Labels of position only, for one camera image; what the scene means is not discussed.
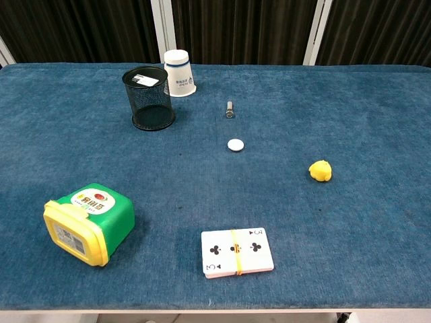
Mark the white round disc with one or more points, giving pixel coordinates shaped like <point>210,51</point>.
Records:
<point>235,145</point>

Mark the blue table cloth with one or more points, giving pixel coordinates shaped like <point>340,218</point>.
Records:
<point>215,188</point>

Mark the small silver metal cylinder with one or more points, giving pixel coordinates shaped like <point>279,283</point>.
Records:
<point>230,109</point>

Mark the black mesh pen holder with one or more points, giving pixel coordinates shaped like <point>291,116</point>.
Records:
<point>149,101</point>

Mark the white paper cup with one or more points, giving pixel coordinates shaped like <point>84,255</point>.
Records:
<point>179,79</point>

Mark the yellow rubber band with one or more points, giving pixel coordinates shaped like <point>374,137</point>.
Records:
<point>236,250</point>

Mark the deck of playing cards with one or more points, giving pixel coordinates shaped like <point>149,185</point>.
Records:
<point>235,252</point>

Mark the small yellow toy figure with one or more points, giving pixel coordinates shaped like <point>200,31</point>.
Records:
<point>320,171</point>

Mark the dark pleated curtain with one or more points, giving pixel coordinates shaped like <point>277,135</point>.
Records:
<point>242,30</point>

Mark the green box with yellow lid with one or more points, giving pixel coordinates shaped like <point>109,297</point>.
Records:
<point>91,222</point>

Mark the black caster wheel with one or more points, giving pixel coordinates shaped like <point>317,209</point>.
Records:
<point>343,317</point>

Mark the white frame post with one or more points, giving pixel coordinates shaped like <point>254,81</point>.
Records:
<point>6,53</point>
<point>316,32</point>
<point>164,30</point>

